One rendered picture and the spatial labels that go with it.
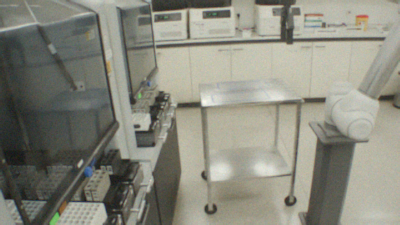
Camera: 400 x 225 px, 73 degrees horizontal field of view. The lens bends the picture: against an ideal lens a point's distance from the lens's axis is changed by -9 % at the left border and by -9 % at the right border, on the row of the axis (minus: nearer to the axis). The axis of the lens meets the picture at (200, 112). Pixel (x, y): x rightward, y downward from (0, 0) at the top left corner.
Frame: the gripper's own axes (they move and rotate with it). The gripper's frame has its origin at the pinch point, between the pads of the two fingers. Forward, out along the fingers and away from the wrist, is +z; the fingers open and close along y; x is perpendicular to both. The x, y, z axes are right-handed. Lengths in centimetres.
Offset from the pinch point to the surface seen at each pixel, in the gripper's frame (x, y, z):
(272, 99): 2.4, 19.8, 38.0
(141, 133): 73, -16, 40
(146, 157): 69, -27, 47
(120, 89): 75, -28, 13
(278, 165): -6, 31, 92
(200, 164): 53, 82, 120
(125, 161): 72, -45, 38
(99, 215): 70, -80, 34
